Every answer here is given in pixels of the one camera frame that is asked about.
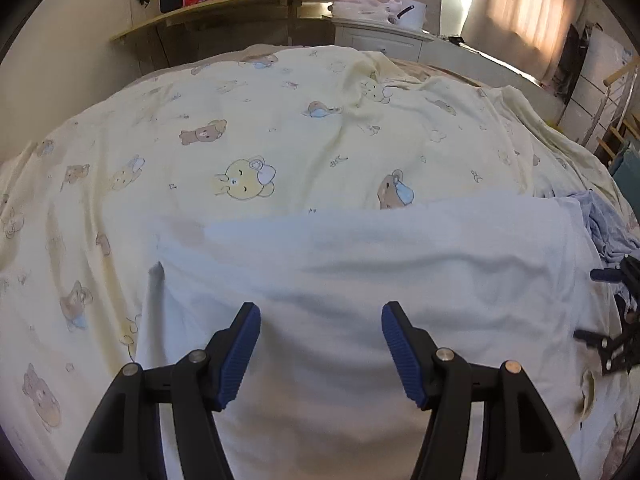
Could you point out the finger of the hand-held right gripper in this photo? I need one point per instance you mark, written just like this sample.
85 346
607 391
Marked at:
597 338
607 274

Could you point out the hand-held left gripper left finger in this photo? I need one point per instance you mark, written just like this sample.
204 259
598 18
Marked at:
240 355

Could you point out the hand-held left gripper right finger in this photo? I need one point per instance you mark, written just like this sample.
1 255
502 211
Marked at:
405 355

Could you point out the grey sweatshirt with black sleeves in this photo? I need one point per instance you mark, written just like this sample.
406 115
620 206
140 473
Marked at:
605 225

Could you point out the white cartoon print t-shirt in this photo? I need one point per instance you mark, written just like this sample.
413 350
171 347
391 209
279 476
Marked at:
375 270

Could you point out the dark hanging clothes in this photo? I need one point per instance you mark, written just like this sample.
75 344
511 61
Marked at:
570 60

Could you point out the teal padded headboard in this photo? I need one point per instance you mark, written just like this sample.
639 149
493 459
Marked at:
630 170

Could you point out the wooden staircase with railing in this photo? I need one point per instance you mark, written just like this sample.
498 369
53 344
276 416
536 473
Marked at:
625 120

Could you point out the white cabinet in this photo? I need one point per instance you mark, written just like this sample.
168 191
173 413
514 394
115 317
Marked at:
595 80

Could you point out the yellow bear print blanket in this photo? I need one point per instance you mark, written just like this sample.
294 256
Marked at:
250 125

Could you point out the white nightstand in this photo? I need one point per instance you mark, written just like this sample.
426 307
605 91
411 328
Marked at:
380 35

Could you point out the white kettle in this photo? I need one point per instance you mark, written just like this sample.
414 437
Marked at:
412 12

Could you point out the pile of white plastic bags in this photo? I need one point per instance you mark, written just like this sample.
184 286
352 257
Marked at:
360 7

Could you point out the wooden wall shelf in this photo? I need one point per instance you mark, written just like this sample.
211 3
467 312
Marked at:
225 10

